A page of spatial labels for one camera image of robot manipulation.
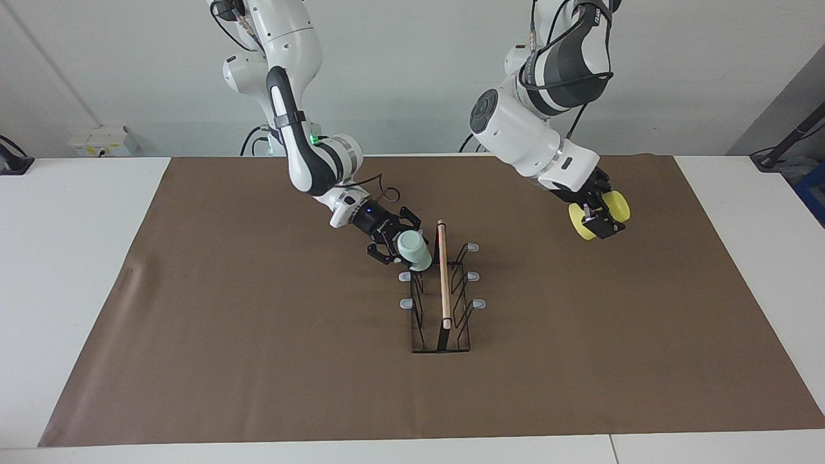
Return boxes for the brown paper mat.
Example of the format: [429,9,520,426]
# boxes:
[37,155,825,447]

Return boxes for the blue crate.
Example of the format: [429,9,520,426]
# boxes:
[793,161,825,226]

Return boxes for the black wire cup rack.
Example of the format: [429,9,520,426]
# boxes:
[400,219,487,354]

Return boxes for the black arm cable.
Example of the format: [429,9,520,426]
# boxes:
[527,0,616,141]
[209,0,402,206]

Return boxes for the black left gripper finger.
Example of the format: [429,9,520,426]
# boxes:
[579,193,626,241]

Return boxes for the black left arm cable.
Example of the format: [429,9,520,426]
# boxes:
[527,0,616,141]

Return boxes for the green plastic cup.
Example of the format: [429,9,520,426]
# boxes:
[396,231,433,272]

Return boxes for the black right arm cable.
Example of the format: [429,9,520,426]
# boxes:
[209,0,402,206]

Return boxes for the white wall socket box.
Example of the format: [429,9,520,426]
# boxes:
[68,126,139,157]

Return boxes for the black right arm base cables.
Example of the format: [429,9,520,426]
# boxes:
[241,126,271,157]

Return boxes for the yellow plastic cup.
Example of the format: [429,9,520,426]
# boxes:
[568,191,631,241]

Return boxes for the black clamp mount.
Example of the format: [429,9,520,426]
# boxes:
[0,135,35,176]

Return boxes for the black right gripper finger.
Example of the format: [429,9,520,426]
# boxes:
[366,241,414,267]
[389,206,423,235]

